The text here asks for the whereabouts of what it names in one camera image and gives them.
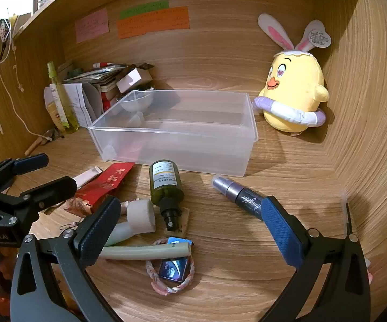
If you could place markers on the green paper note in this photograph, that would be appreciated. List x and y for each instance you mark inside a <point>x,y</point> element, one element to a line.
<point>143,8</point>

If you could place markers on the small wooden tile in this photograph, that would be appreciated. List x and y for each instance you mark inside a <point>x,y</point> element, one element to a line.
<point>183,224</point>

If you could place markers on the yellow chick plush toy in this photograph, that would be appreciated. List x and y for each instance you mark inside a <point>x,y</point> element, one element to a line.
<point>294,80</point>

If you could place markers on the white flat tube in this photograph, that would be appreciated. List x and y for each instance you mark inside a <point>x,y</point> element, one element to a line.
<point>86,176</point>

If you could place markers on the pink paper note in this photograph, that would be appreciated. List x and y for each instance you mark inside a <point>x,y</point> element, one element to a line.
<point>92,26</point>

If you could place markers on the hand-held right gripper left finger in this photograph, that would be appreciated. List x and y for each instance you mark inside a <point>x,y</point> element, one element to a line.
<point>97,233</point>

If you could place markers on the clear plastic storage bin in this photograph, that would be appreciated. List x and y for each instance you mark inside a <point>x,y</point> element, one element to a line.
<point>180,141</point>

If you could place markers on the red paper packet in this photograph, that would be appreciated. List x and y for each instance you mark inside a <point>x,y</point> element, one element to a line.
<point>109,181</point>

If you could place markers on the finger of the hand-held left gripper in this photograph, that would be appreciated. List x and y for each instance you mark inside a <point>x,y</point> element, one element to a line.
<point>52,189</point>
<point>30,163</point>

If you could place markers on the red and white marker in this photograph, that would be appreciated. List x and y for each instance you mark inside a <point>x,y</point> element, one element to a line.
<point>103,64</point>

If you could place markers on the dark green spray bottle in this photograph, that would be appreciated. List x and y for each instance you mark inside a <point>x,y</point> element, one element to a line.
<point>166,184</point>

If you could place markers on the white paper file box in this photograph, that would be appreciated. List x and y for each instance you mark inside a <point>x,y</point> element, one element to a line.
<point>76,104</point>

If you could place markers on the pale green stick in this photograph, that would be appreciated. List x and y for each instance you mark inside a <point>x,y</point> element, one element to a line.
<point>146,252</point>

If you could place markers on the small white cardboard box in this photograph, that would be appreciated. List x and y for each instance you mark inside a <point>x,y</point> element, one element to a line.
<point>134,78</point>

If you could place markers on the pale mint bottle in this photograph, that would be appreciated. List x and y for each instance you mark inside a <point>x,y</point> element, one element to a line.
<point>123,233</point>

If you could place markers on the white lotion tube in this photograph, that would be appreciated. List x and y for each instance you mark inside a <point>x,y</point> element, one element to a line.
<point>51,107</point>

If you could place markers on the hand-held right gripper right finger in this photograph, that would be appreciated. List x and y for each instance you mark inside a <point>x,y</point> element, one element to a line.
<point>280,233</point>

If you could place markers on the orange paper note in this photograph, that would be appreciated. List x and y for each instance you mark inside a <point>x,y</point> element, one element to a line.
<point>153,25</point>

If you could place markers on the shiny blue box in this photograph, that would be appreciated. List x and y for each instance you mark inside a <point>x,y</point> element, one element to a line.
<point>173,270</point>

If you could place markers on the pink plush toy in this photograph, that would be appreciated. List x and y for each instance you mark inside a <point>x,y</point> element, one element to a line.
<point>368,271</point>

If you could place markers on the thin black strip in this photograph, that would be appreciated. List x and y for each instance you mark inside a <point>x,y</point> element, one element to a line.
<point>348,218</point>

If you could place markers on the red book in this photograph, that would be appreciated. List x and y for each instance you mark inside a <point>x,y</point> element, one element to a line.
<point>108,102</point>

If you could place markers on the white roll with stem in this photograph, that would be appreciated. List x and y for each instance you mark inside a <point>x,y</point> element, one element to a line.
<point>141,216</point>

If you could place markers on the copper foil wrapper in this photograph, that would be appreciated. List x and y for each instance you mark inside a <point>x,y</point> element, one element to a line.
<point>77,205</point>

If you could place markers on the purple spray bottle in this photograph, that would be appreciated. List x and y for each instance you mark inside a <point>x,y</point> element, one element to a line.
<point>237,194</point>

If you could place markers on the yellow-green spray bottle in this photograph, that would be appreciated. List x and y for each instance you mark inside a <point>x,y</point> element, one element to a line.
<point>64,107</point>

